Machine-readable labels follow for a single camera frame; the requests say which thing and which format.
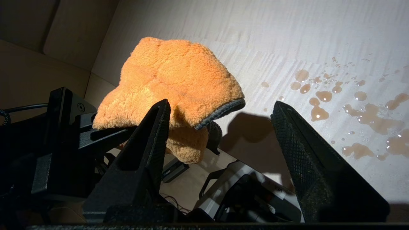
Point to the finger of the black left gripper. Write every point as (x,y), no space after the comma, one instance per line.
(105,137)

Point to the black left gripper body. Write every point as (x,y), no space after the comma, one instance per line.
(60,166)

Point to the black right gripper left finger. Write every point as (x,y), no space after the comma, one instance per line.
(134,172)

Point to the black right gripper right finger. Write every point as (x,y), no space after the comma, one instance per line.
(326,185)

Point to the orange microfiber cloth grey edge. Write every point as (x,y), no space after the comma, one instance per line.
(172,76)

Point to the small black power box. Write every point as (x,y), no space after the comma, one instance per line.
(174,169)

